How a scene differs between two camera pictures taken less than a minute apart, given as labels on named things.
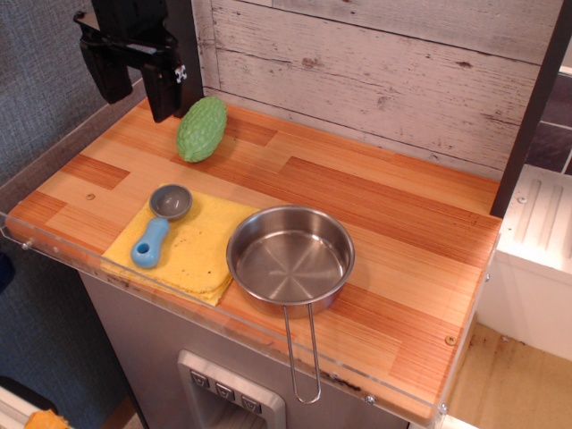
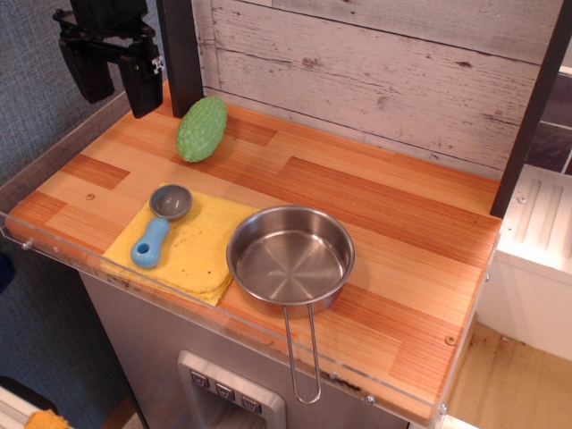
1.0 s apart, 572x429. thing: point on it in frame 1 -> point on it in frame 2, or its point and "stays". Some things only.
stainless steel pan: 292,261 stays
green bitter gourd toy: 200,128 stays
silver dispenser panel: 221,399 stays
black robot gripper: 136,30 -> 90,29
